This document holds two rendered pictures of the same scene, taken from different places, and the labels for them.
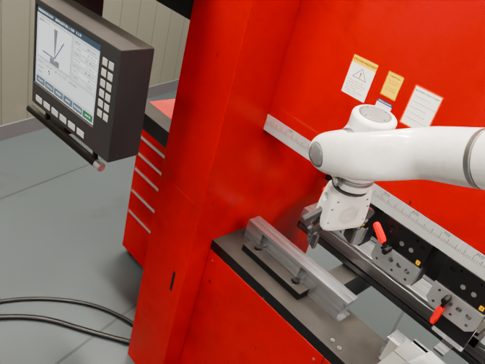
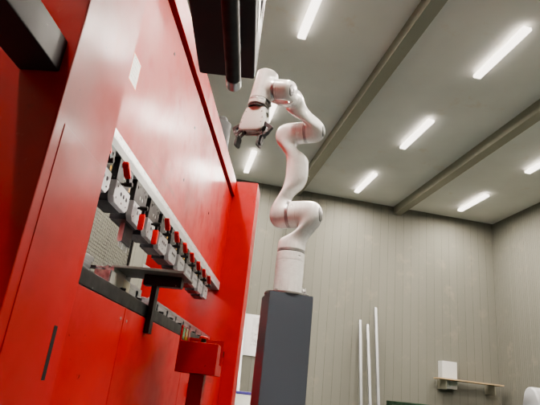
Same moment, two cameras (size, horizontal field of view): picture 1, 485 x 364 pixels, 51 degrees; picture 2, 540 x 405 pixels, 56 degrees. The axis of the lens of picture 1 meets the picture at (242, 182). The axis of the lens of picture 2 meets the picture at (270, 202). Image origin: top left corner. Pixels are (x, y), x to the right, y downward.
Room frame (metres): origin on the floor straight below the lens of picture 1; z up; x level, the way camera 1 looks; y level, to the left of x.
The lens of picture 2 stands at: (1.76, 1.20, 0.63)
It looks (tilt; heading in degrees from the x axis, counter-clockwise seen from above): 20 degrees up; 236
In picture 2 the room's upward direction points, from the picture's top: 6 degrees clockwise
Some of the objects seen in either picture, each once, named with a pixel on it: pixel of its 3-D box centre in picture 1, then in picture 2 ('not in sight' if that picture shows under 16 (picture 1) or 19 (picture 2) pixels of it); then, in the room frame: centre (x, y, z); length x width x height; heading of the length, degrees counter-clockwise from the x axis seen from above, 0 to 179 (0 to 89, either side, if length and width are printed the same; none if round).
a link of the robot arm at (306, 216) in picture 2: not in sight; (300, 227); (0.47, -0.44, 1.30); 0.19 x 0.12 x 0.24; 123
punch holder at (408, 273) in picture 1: (405, 248); (112, 185); (1.27, -0.53, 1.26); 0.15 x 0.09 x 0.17; 51
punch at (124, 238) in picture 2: (453, 328); (124, 238); (1.13, -0.70, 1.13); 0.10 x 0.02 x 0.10; 51
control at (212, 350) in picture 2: not in sight; (201, 351); (0.70, -0.74, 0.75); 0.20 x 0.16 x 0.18; 53
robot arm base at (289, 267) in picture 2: not in sight; (288, 275); (0.49, -0.47, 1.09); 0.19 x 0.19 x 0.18
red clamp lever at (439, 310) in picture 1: (440, 309); (141, 218); (1.11, -0.63, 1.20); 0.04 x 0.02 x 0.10; 141
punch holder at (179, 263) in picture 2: not in sight; (174, 255); (0.64, -1.30, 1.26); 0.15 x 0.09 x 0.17; 51
